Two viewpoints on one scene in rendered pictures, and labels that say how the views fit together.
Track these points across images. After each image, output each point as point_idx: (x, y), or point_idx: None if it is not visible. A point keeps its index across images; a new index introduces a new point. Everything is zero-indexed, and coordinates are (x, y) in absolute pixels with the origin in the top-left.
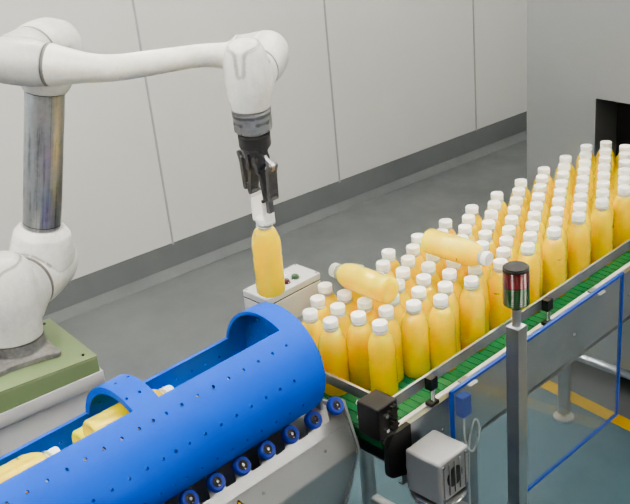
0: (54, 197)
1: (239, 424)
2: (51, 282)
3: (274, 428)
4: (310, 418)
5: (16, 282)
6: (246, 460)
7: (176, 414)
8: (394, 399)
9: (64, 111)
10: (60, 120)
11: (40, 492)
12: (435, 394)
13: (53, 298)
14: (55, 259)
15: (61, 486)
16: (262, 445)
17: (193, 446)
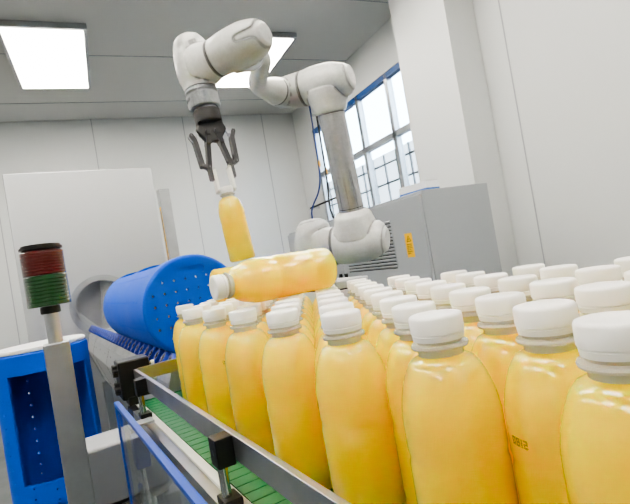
0: (336, 188)
1: (126, 310)
2: (329, 245)
3: (142, 335)
4: (162, 355)
5: (297, 233)
6: (147, 349)
7: (126, 284)
8: (117, 363)
9: (333, 126)
10: (327, 132)
11: (113, 287)
12: (159, 417)
13: (340, 259)
14: (336, 231)
15: (113, 289)
16: (152, 348)
17: (120, 306)
